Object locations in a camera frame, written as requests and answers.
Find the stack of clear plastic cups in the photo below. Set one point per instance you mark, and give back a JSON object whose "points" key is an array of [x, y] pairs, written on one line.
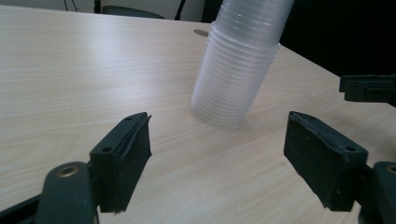
{"points": [[236, 77]]}

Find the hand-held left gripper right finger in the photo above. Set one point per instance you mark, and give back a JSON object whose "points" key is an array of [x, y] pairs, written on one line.
{"points": [[323, 161]]}

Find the black folding chair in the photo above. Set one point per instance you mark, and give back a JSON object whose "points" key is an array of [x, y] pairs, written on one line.
{"points": [[130, 12]]}

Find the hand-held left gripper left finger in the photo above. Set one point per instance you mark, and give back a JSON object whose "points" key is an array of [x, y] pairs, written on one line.
{"points": [[118, 161]]}

